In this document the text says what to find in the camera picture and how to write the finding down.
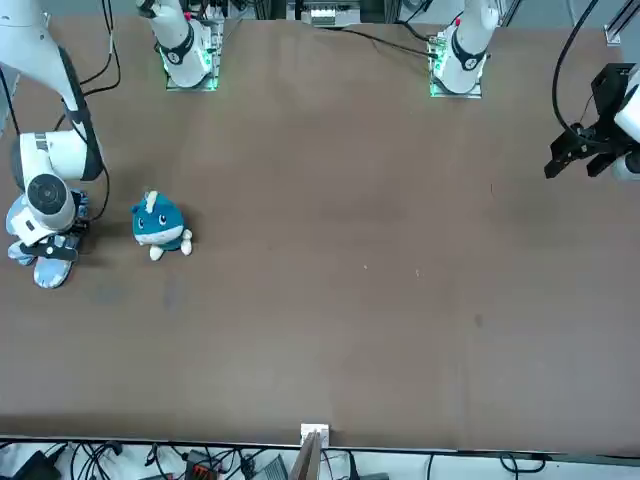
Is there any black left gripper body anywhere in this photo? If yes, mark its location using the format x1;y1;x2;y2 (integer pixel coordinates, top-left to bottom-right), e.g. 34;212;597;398
569;62;633;157

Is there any black device with red marks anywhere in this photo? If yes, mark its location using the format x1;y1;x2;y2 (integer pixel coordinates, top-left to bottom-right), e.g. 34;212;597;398
183;448;222;480

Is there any small white table bracket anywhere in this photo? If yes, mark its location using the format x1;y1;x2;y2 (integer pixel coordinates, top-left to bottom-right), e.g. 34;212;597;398
299;422;332;447

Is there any black cable loop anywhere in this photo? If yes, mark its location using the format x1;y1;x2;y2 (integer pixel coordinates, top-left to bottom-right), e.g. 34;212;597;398
498;451;547;475

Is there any wooden slat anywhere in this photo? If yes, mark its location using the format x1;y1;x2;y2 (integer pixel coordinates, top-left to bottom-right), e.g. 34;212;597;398
290;431;324;480

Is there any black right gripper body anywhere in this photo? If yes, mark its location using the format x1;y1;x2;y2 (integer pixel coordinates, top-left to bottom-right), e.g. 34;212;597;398
19;189;93;263

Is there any black power adapter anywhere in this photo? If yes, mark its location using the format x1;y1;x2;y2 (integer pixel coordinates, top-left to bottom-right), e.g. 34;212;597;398
8;449;62;480

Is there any small blue plush doll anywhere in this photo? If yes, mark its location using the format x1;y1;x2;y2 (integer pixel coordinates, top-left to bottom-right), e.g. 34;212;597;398
130;188;196;262

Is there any grey power box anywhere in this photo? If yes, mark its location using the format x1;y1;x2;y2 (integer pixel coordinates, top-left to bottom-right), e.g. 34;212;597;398
308;5;362;27

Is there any thick black looping cable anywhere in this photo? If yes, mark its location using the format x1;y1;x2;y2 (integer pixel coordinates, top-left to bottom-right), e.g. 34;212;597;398
551;0;601;132

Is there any black cable across table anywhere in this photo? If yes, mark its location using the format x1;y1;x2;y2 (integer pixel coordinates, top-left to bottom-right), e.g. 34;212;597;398
310;23;442;64

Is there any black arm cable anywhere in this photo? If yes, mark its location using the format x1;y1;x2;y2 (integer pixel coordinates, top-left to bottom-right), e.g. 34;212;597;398
78;0;123;97

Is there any grey ribbed adapter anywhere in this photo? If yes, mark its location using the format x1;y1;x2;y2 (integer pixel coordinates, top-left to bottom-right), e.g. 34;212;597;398
258;453;290;480

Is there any blue bear print oven mitt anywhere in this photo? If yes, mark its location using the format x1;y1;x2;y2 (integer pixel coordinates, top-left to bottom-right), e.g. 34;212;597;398
5;194;32;238
7;189;93;291

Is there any aluminium frame profile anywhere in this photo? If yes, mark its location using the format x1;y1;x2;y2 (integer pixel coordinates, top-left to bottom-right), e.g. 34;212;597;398
603;0;640;47

